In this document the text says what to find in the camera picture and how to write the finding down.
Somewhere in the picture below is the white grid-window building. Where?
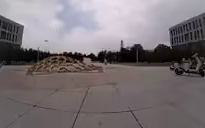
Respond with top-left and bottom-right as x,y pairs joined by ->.
168,8 -> 205,62

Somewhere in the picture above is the street lamp pole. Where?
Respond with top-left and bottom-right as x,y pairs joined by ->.
36,39 -> 50,64

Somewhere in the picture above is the row of parked scooters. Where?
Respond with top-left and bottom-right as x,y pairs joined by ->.
169,57 -> 205,71

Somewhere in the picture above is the grey building with windows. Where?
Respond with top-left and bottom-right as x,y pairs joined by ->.
0,10 -> 25,61

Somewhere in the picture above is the tan stepped stone mound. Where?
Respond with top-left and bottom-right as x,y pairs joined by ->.
25,55 -> 104,76

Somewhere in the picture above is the white scooter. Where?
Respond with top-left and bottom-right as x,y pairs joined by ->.
173,53 -> 205,78

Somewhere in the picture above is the row of dark trees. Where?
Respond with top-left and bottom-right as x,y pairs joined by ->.
3,43 -> 178,65

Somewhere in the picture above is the pale pole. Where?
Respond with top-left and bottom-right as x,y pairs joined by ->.
135,46 -> 140,64

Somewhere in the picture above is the distant tower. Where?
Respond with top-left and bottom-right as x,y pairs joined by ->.
119,39 -> 125,52

